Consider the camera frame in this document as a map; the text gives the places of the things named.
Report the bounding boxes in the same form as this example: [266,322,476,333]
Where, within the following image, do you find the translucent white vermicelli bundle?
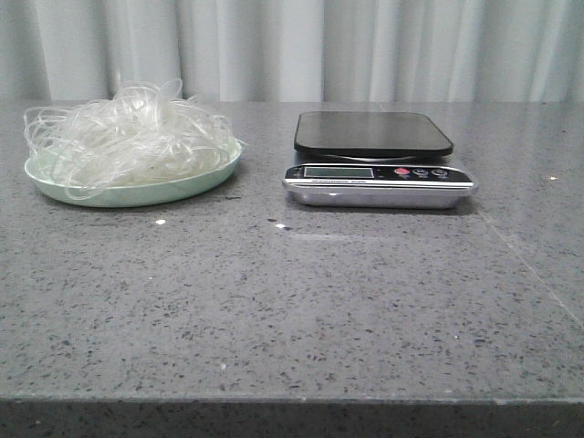
[24,78,243,197]

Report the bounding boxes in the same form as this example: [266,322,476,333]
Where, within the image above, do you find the black silver kitchen scale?
[283,110,477,210]

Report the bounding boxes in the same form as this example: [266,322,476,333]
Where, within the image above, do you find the white pleated curtain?
[1,1,583,102]

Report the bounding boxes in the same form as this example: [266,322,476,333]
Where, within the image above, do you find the light green round plate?
[24,141,243,208]

